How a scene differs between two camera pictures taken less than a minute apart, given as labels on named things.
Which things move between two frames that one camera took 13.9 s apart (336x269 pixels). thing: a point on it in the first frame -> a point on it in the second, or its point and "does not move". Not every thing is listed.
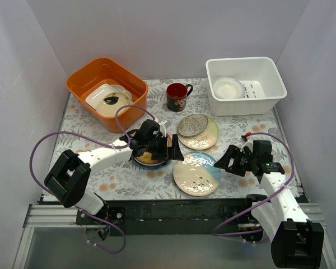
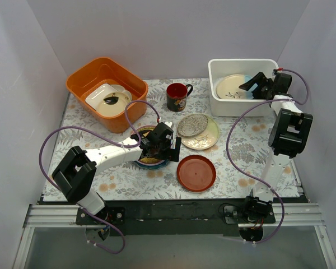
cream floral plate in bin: x=121 y=88 does not move
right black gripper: x=238 y=160 -> x=258 y=86
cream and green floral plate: x=203 y=140 does not move
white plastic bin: x=243 y=86 does not move
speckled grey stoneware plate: x=191 y=125 does not move
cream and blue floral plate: x=196 y=175 -> x=227 y=87
